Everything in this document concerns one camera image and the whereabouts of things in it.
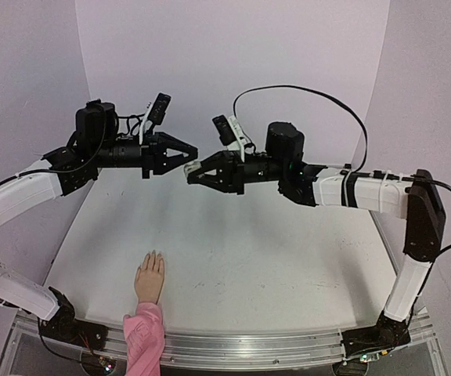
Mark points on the clear nail polish bottle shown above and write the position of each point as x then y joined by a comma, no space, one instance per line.
191,167

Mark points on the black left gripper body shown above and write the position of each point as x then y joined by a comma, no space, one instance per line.
109,157

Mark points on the pink sleeve cloth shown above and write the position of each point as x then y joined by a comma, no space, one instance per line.
144,336

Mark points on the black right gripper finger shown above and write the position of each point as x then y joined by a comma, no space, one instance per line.
222,161
221,183

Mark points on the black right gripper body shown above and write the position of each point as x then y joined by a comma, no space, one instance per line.
239,172

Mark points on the mannequin hand with nails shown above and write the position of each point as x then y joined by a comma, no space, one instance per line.
149,278

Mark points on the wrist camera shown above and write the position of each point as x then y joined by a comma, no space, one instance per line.
232,136
154,116

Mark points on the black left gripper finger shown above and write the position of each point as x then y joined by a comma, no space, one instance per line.
168,142
164,164

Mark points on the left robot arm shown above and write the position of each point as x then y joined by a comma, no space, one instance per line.
95,144

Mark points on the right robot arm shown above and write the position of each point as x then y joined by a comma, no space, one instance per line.
414,199

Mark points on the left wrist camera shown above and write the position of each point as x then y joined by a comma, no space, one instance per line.
154,116

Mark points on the aluminium front frame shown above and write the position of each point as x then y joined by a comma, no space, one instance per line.
29,350

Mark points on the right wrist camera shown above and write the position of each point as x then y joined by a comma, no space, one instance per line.
232,136

